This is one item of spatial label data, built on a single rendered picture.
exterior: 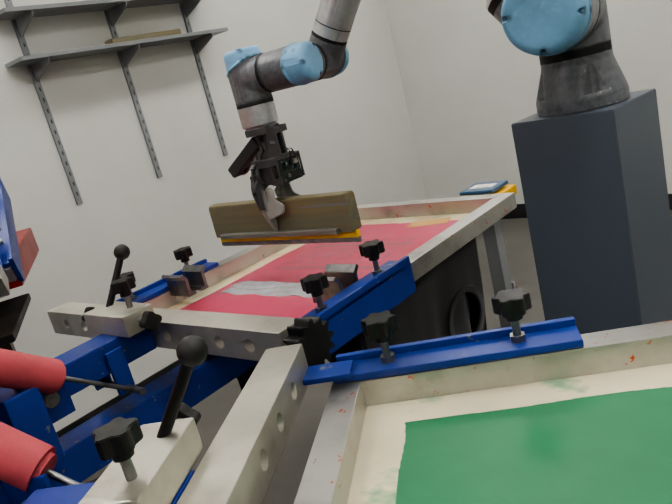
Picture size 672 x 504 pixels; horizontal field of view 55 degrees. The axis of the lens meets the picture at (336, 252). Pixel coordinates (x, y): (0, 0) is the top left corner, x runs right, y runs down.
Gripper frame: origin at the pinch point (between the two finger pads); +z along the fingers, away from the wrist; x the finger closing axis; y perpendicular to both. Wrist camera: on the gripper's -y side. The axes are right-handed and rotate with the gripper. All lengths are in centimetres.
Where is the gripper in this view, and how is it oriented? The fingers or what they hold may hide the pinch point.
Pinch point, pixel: (280, 222)
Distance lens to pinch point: 137.5
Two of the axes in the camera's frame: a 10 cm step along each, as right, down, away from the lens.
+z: 2.4, 9.4, 2.5
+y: 7.5, -0.2, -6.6
